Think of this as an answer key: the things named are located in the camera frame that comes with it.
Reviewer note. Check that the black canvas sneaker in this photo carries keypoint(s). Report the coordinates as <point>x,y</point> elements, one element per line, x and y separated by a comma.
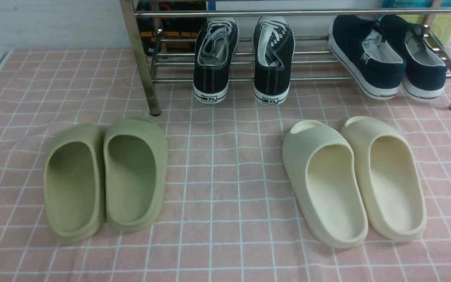
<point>274,48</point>
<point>215,47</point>

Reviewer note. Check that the metal shoe rack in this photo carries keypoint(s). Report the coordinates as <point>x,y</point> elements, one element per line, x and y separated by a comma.
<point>148,71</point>

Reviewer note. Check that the left navy slip-on shoe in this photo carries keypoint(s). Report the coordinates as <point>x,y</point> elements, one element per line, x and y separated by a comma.
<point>360,45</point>

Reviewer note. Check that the navy slip-on shoe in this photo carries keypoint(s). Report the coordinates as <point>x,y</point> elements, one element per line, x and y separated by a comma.
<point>360,45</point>
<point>425,74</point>

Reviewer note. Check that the right navy slip-on shoe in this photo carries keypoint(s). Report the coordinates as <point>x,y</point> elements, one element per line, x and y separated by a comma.
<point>425,74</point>

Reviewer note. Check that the yellow-green box behind rack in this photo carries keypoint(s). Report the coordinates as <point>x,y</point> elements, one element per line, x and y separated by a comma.
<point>441,24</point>

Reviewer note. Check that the left green foam slipper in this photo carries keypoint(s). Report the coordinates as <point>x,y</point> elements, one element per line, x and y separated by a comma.
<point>74,184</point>

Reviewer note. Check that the green foam slipper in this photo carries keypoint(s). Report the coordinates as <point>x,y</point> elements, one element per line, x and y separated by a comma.
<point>74,184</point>
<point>135,153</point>

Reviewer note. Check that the right green foam slipper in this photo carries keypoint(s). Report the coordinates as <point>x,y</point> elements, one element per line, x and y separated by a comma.
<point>135,153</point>

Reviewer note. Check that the pink checkered cloth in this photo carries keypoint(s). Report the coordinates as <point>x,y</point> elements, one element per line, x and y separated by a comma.
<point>229,214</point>

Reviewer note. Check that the black book with orange text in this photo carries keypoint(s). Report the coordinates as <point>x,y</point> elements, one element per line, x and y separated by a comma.
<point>179,28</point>

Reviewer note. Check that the left cream foam slipper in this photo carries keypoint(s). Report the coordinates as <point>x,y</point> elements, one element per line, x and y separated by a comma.
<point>319,163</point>

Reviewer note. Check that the cream foam slipper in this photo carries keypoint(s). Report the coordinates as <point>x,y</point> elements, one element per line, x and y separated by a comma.
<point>387,177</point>
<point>319,163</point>

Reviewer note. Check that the right cream foam slipper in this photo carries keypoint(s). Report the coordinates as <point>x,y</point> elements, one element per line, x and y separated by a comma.
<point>387,177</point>

